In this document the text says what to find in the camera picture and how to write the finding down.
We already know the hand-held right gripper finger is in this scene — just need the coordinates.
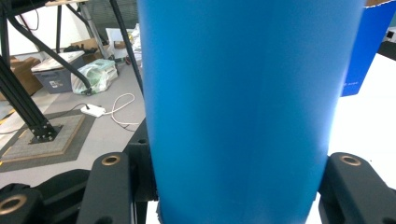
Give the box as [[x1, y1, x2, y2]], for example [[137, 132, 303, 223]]
[[124, 119, 159, 203]]

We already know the large blue cylinder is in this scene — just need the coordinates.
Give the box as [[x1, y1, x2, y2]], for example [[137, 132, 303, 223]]
[[136, 0, 367, 224]]

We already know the blue box with white print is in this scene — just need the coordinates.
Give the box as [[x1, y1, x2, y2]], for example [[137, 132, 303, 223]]
[[340, 0, 396, 98]]

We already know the white power adapter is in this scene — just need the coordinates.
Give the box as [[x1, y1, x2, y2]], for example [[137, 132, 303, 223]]
[[79, 104, 107, 119]]

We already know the grey floor mat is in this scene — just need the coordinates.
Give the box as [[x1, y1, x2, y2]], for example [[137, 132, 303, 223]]
[[0, 108, 96, 173]]

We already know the clear plastic bag with green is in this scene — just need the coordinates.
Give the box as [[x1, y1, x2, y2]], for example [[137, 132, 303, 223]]
[[70, 58, 120, 96]]

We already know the thin black metal pole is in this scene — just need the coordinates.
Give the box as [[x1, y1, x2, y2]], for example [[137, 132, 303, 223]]
[[108, 0, 145, 95]]

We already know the grey plastic storage bin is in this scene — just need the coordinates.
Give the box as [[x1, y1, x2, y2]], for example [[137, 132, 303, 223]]
[[32, 50, 87, 94]]

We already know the brown cardboard box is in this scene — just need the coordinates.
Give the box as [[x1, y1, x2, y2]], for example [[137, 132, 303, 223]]
[[70, 37, 110, 64], [0, 55, 44, 102]]

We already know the black slanted metal tube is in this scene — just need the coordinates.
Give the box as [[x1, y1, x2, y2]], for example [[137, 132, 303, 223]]
[[7, 13, 93, 95]]

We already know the white device on dark desk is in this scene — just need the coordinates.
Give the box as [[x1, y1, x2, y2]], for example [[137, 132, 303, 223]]
[[383, 27, 396, 44]]

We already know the white cable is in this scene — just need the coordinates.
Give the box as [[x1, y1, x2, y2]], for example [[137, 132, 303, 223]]
[[109, 92, 142, 127]]

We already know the thin black cable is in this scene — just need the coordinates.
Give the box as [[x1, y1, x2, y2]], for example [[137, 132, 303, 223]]
[[50, 103, 91, 121]]

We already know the black metal stand frame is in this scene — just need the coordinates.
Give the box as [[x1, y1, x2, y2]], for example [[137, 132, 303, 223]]
[[0, 0, 64, 145]]

